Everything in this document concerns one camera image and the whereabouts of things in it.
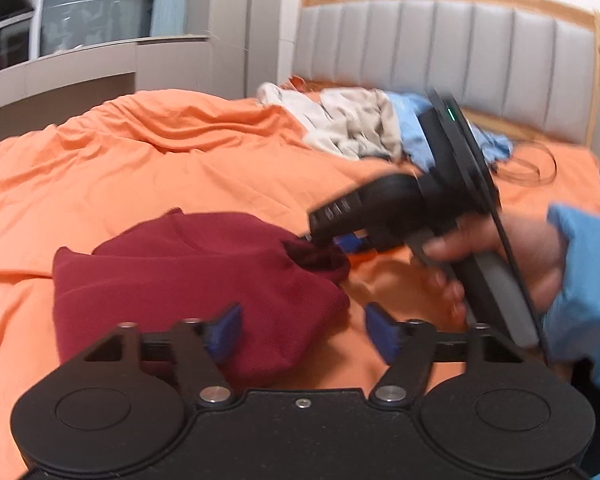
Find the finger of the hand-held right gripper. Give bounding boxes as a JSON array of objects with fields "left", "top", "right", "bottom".
[{"left": 306, "top": 191, "right": 377, "bottom": 257}]

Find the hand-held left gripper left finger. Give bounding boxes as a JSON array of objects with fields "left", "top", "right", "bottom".
[{"left": 82, "top": 302, "right": 243, "bottom": 408}]

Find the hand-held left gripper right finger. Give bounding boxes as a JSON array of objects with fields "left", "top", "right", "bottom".
[{"left": 365, "top": 302, "right": 527, "bottom": 408}]

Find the dark red long-sleeve shirt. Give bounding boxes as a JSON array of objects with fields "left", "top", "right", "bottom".
[{"left": 52, "top": 208, "right": 352, "bottom": 389}]

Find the person's right forearm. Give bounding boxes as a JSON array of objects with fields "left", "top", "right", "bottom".
[{"left": 541, "top": 202, "right": 600, "bottom": 388}]

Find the person's right hand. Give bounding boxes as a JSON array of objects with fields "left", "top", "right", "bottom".
[{"left": 422, "top": 204, "right": 570, "bottom": 333}]

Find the light blue garment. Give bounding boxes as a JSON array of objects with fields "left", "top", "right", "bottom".
[{"left": 384, "top": 91, "right": 514, "bottom": 169}]

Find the cream fleece garment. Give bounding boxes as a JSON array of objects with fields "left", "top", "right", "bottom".
[{"left": 256, "top": 81, "right": 404, "bottom": 162}]

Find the grey padded wooden headboard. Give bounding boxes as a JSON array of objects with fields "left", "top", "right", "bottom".
[{"left": 291, "top": 0, "right": 600, "bottom": 149}]

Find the orange ruffled cloth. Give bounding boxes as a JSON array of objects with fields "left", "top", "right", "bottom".
[{"left": 280, "top": 75, "right": 326, "bottom": 94}]

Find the orange bed sheet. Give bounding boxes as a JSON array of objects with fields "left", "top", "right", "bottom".
[{"left": 0, "top": 76, "right": 600, "bottom": 480}]

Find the dark window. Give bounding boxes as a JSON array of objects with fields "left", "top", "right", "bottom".
[{"left": 0, "top": 0, "right": 191, "bottom": 66}]

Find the black looped cable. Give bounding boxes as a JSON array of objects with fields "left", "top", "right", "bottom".
[{"left": 497, "top": 141, "right": 559, "bottom": 187}]

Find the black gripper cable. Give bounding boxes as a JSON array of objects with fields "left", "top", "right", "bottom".
[{"left": 492, "top": 207, "right": 551, "bottom": 366}]

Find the dark long cabinet handle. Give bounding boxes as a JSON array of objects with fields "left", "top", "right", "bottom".
[{"left": 246, "top": 0, "right": 255, "bottom": 97}]

